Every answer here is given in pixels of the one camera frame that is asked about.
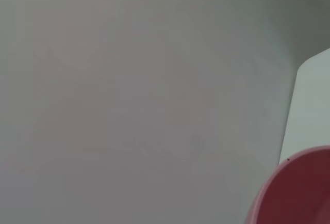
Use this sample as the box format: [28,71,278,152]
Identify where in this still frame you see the pink plastic bowl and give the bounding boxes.
[243,145,330,224]

